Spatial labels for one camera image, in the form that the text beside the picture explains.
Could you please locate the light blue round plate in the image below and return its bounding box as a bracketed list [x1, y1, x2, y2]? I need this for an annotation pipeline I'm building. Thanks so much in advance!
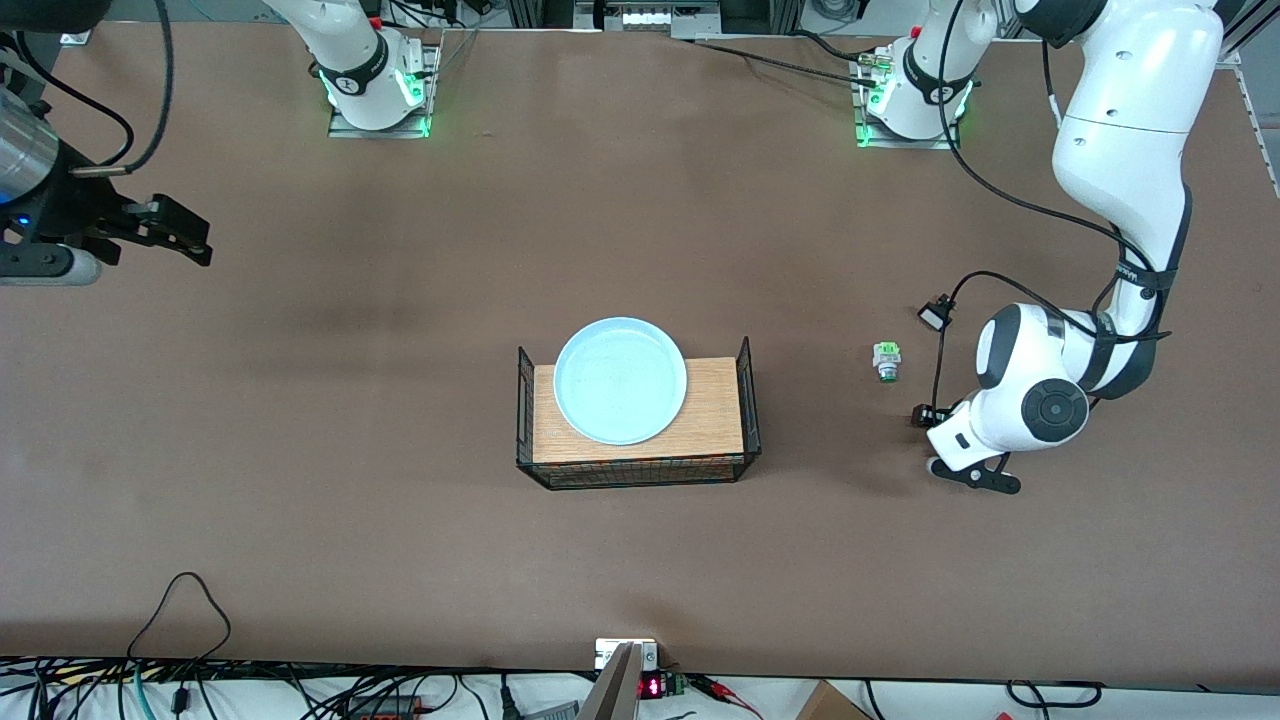
[553, 317, 690, 447]

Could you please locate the wooden box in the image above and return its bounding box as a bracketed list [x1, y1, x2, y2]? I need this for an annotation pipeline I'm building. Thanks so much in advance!
[531, 357, 747, 488]

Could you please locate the brown cardboard box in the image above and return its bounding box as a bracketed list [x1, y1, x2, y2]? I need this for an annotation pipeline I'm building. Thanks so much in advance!
[794, 680, 873, 720]

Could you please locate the red clip test lead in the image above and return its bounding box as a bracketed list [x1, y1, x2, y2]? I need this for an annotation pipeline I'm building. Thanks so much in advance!
[688, 674, 764, 720]

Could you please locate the black device with red parts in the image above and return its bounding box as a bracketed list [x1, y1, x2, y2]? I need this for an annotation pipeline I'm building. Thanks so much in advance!
[344, 694, 423, 720]

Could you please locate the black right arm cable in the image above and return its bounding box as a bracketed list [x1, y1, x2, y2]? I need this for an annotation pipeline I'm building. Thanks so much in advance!
[0, 0, 177, 178]

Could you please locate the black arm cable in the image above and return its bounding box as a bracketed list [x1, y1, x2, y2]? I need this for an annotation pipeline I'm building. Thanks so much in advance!
[930, 0, 1173, 421]
[0, 0, 177, 178]

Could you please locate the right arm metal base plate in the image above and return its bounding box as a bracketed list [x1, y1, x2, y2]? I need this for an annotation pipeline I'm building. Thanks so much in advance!
[327, 40, 442, 140]

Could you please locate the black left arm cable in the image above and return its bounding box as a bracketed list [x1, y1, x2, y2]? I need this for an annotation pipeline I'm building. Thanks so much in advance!
[930, 0, 1173, 421]

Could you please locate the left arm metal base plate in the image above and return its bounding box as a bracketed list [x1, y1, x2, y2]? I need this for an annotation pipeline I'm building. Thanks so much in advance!
[851, 50, 964, 152]

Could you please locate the black cable with oval loop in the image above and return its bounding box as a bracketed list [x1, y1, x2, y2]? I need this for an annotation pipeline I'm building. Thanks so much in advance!
[1004, 679, 1104, 710]

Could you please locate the thin black looped cable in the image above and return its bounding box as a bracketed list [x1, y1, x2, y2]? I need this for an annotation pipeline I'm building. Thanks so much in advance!
[126, 571, 234, 666]

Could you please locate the black wire mesh basket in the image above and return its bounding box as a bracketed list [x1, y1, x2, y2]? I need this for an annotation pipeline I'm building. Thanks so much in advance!
[516, 337, 763, 492]

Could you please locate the black cable across table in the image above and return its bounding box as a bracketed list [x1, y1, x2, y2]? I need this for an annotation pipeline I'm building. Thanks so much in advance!
[688, 36, 883, 89]

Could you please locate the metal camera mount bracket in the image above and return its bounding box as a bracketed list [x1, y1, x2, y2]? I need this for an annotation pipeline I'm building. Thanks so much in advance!
[594, 637, 660, 672]

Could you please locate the grey camera support profile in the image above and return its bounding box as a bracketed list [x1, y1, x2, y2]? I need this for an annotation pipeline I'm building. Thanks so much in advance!
[578, 642, 643, 720]

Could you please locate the aluminium frame with white connector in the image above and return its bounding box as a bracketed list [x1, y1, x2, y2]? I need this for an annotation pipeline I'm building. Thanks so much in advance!
[574, 0, 723, 40]

